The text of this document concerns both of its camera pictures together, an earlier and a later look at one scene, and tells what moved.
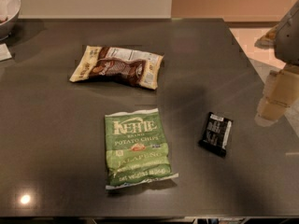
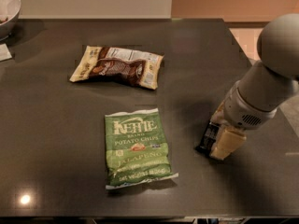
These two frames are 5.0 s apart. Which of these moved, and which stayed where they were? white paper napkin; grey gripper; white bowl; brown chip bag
Moved: grey gripper
Stayed: white bowl; white paper napkin; brown chip bag
